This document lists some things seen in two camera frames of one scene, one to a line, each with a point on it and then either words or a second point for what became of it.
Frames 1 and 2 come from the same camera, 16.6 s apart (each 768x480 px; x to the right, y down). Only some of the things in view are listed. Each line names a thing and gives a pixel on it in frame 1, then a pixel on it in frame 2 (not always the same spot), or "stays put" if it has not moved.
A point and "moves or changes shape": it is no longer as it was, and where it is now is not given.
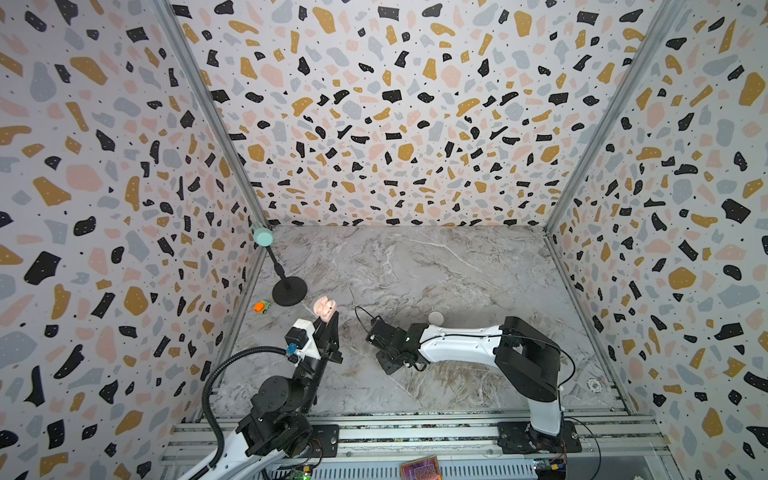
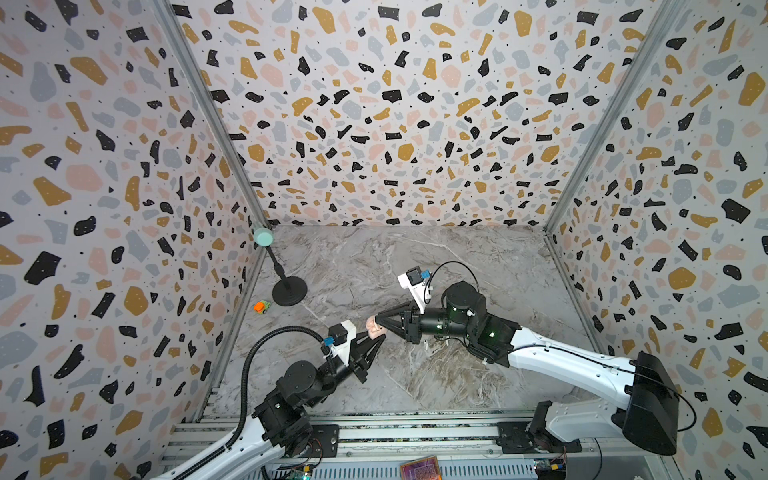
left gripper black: (325, 339) → (360, 358)
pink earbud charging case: (325, 308) moves or changes shape
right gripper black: (383, 343) → (408, 322)
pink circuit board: (426, 468) stays put
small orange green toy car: (261, 307) stays put
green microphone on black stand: (289, 290) stays put
